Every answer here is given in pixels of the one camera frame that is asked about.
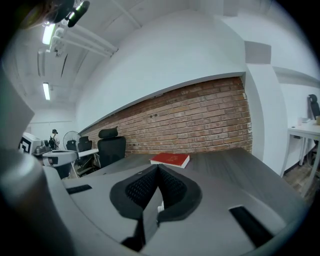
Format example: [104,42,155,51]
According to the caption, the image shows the white straight-leg desk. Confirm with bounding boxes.
[286,121,320,199]

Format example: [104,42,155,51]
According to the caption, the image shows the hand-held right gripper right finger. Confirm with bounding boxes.
[157,164,305,250]

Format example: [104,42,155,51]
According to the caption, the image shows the grey wooden table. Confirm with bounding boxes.
[82,146,310,247]

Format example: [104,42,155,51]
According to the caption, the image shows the red hardcover book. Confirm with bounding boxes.
[149,152,191,170]

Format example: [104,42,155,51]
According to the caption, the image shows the white trestle-leg desk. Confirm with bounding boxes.
[74,148,100,176]

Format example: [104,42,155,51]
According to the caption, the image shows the ceiling light tube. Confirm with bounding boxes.
[42,82,51,101]
[41,23,57,46]

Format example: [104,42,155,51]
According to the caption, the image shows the black high-back office chair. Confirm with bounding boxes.
[96,126,127,169]

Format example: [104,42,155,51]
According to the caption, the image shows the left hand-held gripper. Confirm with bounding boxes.
[18,132,79,180]

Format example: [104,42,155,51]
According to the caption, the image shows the white ceiling pipes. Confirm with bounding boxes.
[50,24,119,58]

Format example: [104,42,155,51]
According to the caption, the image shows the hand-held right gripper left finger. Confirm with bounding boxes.
[62,164,163,243]

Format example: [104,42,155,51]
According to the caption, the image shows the black head-mounted camera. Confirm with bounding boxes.
[53,0,91,29]

